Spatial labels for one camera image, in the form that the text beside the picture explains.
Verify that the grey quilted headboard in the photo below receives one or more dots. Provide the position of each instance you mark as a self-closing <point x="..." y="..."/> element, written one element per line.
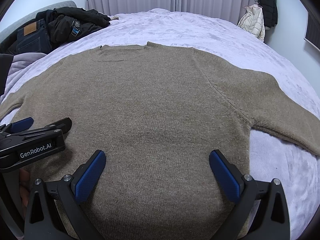
<point x="15" y="19"/>

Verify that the brown knit sweater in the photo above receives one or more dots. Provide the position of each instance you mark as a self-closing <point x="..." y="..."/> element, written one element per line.
<point x="157" y="112"/>

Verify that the light purple folded blanket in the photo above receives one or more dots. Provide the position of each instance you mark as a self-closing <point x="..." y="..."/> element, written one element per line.
<point x="18" y="68"/>

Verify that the cream puffer jacket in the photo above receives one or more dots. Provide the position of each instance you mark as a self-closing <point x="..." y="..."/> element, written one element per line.
<point x="253" y="21"/>

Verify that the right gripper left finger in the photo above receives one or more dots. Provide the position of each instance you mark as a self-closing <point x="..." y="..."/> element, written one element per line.
<point x="42" y="219"/>

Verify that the dark blue jeans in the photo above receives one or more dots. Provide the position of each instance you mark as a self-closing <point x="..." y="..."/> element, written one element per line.
<point x="33" y="38"/>

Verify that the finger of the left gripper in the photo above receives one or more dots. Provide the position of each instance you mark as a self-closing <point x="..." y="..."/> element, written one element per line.
<point x="18" y="126"/>
<point x="53" y="127"/>

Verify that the wall mounted monitor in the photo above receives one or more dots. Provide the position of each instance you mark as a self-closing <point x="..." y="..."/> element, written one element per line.
<point x="312" y="34"/>

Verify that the black jacket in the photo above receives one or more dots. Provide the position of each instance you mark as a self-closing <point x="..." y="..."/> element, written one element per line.
<point x="64" y="25"/>

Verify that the black hanging coat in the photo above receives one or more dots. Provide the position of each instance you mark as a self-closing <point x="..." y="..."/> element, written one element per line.
<point x="270" y="12"/>

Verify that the lavender fleece blanket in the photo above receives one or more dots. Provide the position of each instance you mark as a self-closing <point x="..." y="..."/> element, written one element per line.
<point x="298" y="169"/>

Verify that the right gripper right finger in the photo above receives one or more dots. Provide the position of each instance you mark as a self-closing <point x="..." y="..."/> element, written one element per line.
<point x="272" y="218"/>

